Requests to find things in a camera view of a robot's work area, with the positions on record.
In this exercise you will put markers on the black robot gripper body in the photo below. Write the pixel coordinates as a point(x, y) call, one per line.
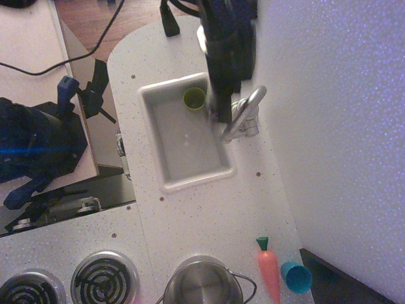
point(230, 42)

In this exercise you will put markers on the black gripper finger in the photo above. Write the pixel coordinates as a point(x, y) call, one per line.
point(220, 105)

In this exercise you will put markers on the silver toy faucet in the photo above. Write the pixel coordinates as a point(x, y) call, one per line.
point(244, 116)

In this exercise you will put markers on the green plastic cup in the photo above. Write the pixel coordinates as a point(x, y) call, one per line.
point(194, 99)

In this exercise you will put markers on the grey toy sink basin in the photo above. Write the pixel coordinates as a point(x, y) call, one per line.
point(186, 148)

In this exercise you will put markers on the blue clamp upper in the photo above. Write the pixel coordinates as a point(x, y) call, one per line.
point(66, 89)

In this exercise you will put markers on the blue clamp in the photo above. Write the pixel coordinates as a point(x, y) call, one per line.
point(22, 195)
point(66, 89)

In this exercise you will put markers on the orange toy carrot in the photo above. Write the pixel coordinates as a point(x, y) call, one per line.
point(268, 265)

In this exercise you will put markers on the stainless steel pot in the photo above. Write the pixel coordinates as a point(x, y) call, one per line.
point(205, 279)

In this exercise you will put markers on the teal plastic cup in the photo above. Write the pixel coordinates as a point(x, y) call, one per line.
point(297, 277)

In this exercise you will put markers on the middle stove burner coil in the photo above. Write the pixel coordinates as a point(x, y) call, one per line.
point(105, 276)

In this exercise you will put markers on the stove burner coil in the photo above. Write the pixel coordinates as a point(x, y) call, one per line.
point(105, 276)
point(33, 286)

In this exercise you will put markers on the blue clamp lower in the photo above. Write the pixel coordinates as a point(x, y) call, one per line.
point(22, 195)

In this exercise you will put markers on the left stove burner coil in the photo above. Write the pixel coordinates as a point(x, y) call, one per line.
point(33, 286)

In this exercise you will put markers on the black bracket on counter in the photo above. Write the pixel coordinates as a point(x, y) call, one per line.
point(170, 25)

